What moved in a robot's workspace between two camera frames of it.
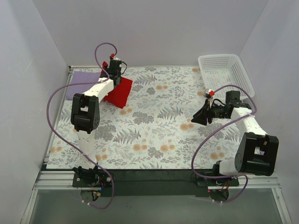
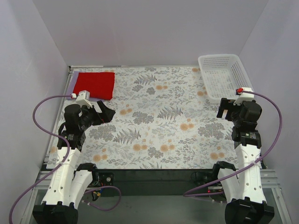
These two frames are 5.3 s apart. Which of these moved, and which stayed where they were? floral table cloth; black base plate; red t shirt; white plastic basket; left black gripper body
Moved: red t shirt; left black gripper body
Stayed: floral table cloth; black base plate; white plastic basket
